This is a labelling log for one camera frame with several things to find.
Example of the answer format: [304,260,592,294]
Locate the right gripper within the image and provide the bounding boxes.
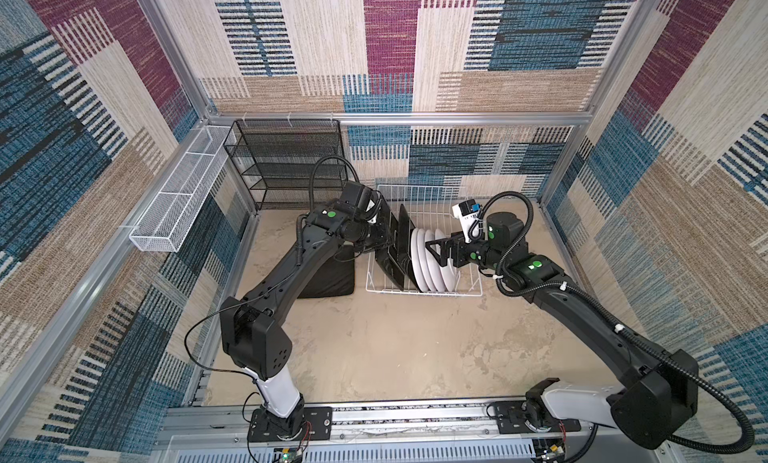
[425,228,506,272]

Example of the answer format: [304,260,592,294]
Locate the floral square plate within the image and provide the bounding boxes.
[375,207,405,290]

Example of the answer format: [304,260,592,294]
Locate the black square plate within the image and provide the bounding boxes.
[396,204,420,291]
[299,246,355,299]

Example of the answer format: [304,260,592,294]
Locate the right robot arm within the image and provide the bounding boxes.
[420,205,699,449]

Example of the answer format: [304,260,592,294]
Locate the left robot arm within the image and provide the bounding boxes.
[219,181,391,438]

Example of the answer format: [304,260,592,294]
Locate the black mesh shelf rack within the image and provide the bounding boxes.
[224,119,352,210]

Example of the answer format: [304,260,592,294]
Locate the white round plate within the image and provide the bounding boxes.
[419,228,446,293]
[410,228,430,293]
[439,257,459,292]

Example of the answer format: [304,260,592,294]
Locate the white wire dish rack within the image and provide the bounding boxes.
[366,183,483,297]

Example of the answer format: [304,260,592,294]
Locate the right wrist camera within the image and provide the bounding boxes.
[452,199,482,243]

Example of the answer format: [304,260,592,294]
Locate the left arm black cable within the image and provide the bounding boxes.
[183,155,361,383]

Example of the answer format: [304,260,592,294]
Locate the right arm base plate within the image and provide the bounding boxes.
[485,399,582,434]

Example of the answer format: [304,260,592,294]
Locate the aluminium mounting rail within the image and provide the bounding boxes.
[150,397,683,462]

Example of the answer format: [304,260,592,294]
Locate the white wire wall basket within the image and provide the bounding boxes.
[129,125,230,253]

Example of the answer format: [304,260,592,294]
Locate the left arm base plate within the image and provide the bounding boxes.
[247,405,333,443]

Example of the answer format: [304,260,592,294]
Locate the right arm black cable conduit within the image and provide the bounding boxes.
[473,190,756,456]

